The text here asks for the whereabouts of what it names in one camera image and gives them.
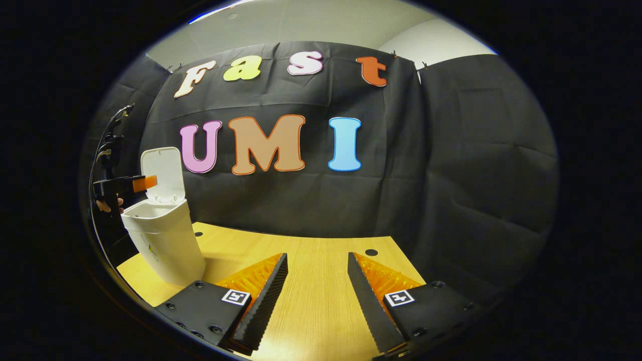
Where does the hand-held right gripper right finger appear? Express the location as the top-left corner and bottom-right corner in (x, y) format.
(347, 252), (477, 359)

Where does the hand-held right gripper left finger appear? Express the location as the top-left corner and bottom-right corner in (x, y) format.
(153, 252), (289, 356)

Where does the white desktop garbage bin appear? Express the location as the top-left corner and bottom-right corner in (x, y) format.
(120, 146), (207, 287)

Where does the wooden desktop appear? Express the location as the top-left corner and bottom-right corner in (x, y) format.
(116, 222), (427, 361)

